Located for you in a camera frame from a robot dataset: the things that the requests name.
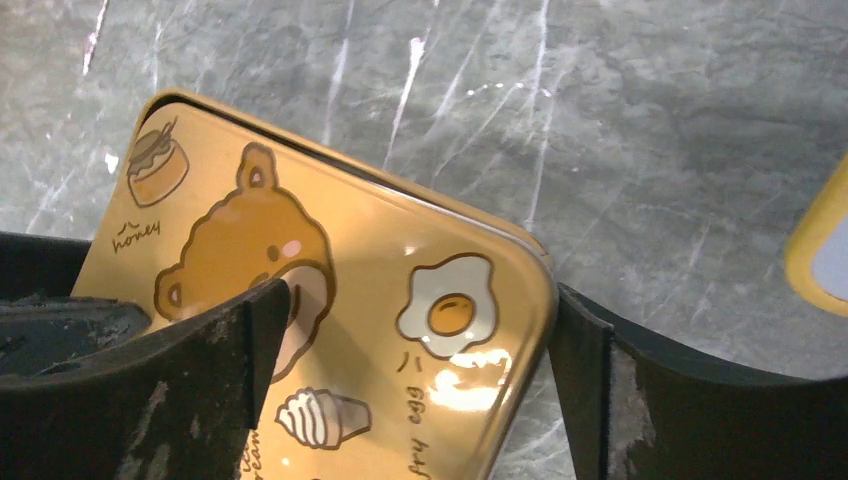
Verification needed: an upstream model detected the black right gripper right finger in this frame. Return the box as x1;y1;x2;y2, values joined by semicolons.
549;285;847;479

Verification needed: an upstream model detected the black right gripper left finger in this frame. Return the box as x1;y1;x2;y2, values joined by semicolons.
1;280;289;479

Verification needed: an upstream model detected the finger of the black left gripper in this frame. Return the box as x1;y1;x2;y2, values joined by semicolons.
1;232;151;378

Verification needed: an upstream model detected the gold chocolate tin box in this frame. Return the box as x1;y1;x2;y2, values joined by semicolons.
132;87;556;280

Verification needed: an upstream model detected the silver tin lid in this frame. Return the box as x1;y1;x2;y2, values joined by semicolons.
73;103;556;479

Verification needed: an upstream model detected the whiteboard with red writing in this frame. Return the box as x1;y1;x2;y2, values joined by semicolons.
784;160;847;317

